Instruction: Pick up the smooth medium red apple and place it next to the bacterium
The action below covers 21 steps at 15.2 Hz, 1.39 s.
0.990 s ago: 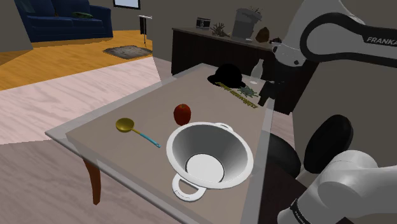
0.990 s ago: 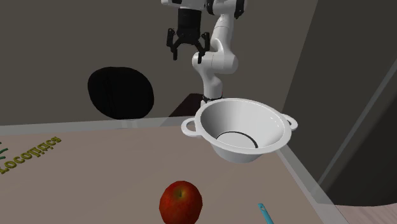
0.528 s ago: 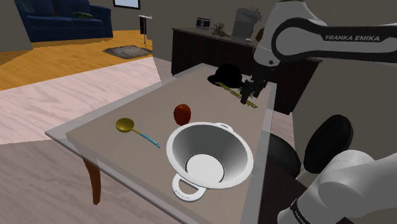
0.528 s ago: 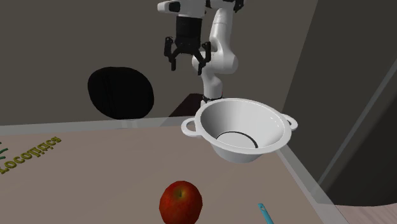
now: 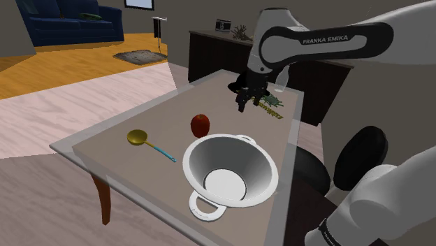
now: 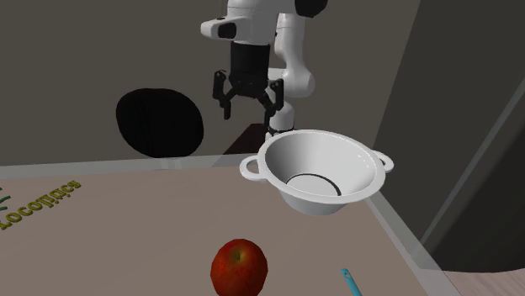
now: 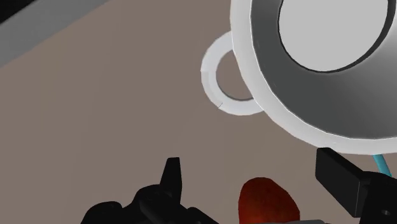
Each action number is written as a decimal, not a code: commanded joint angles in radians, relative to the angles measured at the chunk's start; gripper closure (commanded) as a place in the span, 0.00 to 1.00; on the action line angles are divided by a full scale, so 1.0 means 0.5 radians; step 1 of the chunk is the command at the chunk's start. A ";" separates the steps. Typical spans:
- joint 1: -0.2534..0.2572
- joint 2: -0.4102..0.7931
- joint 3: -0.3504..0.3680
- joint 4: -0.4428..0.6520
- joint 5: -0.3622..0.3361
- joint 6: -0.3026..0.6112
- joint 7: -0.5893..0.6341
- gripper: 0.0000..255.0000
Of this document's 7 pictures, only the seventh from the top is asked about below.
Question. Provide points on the white cup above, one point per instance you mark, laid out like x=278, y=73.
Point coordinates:
x=310, y=77

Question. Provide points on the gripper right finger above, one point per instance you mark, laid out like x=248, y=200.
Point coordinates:
x=344, y=180

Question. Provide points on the turquoise thin curved object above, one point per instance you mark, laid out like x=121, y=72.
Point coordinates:
x=383, y=164

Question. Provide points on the red rounded object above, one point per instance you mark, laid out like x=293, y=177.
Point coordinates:
x=266, y=201

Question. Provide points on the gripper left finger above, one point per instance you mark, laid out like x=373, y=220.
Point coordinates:
x=169, y=198

